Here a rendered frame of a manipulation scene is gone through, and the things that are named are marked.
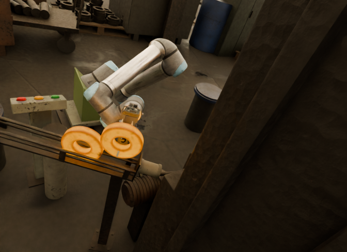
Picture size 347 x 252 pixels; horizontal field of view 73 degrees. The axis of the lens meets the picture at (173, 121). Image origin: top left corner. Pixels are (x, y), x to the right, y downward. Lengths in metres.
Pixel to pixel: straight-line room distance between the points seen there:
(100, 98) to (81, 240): 0.81
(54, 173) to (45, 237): 0.34
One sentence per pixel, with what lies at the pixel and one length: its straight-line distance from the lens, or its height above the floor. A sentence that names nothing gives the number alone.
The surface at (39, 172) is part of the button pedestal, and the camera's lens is 1.71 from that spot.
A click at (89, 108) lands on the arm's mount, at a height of 0.25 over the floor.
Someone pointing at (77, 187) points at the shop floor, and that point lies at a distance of 1.70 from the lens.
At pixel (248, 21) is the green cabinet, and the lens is 4.81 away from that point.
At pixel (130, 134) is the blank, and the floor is 0.85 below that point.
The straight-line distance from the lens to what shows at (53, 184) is 1.54.
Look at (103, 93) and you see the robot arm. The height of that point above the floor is 0.77.
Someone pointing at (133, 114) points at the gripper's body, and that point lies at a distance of 0.92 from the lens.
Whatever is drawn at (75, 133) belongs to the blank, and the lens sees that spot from 0.90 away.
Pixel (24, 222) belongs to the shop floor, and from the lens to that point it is 1.61.
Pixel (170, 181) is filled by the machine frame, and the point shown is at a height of 0.87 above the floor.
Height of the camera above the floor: 1.39
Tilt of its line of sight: 36 degrees down
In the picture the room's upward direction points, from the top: 20 degrees clockwise
